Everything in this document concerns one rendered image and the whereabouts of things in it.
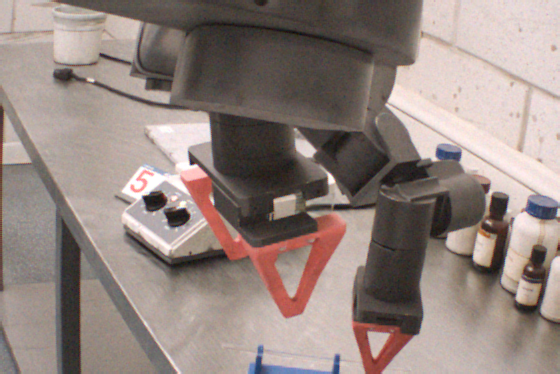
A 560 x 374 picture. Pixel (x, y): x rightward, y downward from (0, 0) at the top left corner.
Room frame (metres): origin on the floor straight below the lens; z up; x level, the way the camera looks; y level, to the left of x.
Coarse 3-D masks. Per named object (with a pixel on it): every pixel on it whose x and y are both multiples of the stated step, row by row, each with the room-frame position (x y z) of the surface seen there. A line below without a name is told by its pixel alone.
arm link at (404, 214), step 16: (384, 192) 0.87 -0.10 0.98; (400, 192) 0.86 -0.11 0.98; (416, 192) 0.87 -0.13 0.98; (432, 192) 0.87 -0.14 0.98; (448, 192) 0.89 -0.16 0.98; (384, 208) 0.86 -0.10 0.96; (400, 208) 0.85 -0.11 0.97; (416, 208) 0.85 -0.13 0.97; (432, 208) 0.86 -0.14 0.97; (384, 224) 0.86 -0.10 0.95; (400, 224) 0.85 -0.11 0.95; (416, 224) 0.85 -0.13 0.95; (432, 224) 0.89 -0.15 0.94; (384, 240) 0.85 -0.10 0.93; (400, 240) 0.85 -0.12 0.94; (416, 240) 0.85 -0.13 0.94
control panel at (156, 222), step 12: (168, 192) 1.23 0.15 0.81; (180, 192) 1.22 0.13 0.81; (144, 204) 1.22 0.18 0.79; (168, 204) 1.20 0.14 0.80; (192, 204) 1.19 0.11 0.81; (132, 216) 1.20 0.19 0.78; (144, 216) 1.19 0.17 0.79; (156, 216) 1.19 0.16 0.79; (192, 216) 1.17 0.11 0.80; (156, 228) 1.16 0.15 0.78; (168, 228) 1.16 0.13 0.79; (180, 228) 1.15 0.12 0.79; (168, 240) 1.14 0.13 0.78
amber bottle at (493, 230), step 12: (492, 192) 1.25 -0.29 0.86; (492, 204) 1.24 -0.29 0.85; (504, 204) 1.23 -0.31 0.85; (492, 216) 1.24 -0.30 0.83; (480, 228) 1.24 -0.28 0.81; (492, 228) 1.22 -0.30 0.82; (504, 228) 1.22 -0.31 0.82; (480, 240) 1.23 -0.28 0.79; (492, 240) 1.22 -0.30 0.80; (504, 240) 1.23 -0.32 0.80; (480, 252) 1.23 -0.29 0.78; (492, 252) 1.22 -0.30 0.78; (480, 264) 1.23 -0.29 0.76; (492, 264) 1.22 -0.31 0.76
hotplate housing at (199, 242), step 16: (176, 176) 1.26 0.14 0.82; (128, 208) 1.22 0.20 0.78; (288, 208) 1.24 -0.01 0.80; (128, 224) 1.20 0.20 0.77; (208, 224) 1.16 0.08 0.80; (224, 224) 1.17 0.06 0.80; (144, 240) 1.17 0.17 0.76; (160, 240) 1.15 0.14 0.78; (176, 240) 1.13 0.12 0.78; (192, 240) 1.14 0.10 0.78; (208, 240) 1.16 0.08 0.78; (160, 256) 1.14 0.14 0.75; (176, 256) 1.13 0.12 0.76; (192, 256) 1.15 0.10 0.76; (208, 256) 1.16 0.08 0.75
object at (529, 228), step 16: (528, 208) 1.18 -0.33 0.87; (544, 208) 1.16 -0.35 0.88; (528, 224) 1.16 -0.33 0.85; (544, 224) 1.16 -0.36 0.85; (512, 240) 1.18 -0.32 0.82; (528, 240) 1.15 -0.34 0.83; (544, 240) 1.15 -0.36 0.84; (512, 256) 1.17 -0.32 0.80; (528, 256) 1.15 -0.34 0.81; (512, 272) 1.16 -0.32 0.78; (512, 288) 1.16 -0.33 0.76; (544, 288) 1.16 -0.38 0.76
